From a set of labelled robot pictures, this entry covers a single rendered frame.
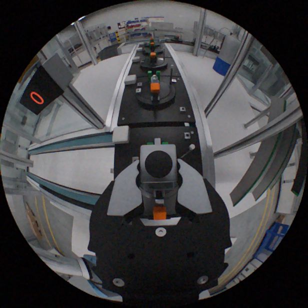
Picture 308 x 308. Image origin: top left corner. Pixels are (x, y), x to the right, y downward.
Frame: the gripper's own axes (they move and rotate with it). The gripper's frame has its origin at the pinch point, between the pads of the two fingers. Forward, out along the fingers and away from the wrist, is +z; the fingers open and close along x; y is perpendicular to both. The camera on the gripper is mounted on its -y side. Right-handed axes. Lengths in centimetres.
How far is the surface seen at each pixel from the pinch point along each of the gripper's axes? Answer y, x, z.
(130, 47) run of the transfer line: -80, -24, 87
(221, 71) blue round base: -44, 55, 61
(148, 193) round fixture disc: 11.2, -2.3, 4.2
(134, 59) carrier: -37, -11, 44
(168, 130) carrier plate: 0.2, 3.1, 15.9
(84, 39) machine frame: -92, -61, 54
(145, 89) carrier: -12.9, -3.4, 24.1
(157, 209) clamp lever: 7.3, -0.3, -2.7
